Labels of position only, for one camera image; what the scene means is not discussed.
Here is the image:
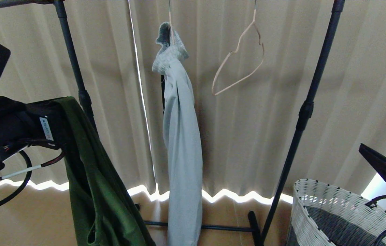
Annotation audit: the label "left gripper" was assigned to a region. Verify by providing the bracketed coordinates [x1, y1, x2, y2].
[0, 96, 68, 175]

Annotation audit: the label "green garment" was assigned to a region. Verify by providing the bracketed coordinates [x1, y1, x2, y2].
[54, 97, 156, 246]

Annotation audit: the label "pale grey shorts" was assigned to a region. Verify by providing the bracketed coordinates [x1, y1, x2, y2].
[152, 22, 203, 246]

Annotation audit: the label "pink clothes hanger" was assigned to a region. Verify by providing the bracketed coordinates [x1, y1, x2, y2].
[212, 0, 265, 96]
[168, 0, 175, 45]

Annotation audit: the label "white laundry basket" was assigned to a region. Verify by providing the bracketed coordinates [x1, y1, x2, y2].
[286, 179, 386, 246]

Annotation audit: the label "black clothes rack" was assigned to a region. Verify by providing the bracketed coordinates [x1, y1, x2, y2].
[0, 0, 346, 246]

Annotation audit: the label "beige curtain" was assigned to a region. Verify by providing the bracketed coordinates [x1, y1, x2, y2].
[0, 0, 386, 205]

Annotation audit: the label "black cable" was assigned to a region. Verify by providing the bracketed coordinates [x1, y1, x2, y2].
[0, 150, 33, 216]

